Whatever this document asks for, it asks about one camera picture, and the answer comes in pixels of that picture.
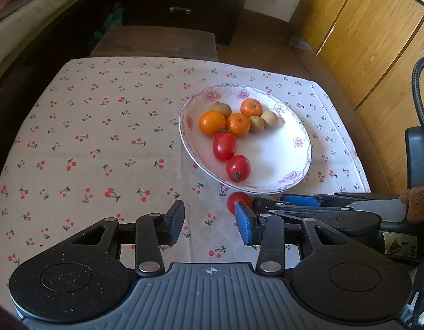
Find red cherry tomato top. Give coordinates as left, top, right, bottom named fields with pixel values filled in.
left=227, top=191, right=252, bottom=215

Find red cherry tomato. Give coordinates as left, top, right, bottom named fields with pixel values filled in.
left=226, top=155, right=251, bottom=182
left=213, top=132, right=238, bottom=161
left=227, top=191, right=252, bottom=215

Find red cherry tomato bottom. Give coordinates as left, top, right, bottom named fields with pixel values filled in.
left=213, top=132, right=238, bottom=161

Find tan longan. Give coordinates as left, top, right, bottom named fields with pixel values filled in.
left=248, top=115, right=265, bottom=134
left=260, top=111, right=278, bottom=128

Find mandarin orange with stem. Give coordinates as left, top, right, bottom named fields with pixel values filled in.
left=240, top=98, right=263, bottom=118

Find brown longan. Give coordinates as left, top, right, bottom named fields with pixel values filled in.
left=210, top=101, right=232, bottom=119

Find brown bear charm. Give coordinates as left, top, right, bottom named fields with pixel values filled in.
left=400, top=186, right=424, bottom=224

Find white floral ceramic plate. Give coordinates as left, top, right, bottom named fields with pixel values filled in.
left=178, top=84, right=312, bottom=194

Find cherry print tablecloth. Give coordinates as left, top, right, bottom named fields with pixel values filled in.
left=0, top=57, right=370, bottom=308

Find wooden wardrobe doors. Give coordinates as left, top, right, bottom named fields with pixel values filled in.
left=291, top=0, right=424, bottom=192

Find small dark wooden stool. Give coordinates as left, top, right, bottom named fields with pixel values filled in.
left=90, top=25, right=218, bottom=61

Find beige mattress bed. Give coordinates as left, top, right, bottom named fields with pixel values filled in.
left=0, top=0, right=78, bottom=67

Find black braided cable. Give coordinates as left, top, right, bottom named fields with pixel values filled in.
left=411, top=54, right=424, bottom=145

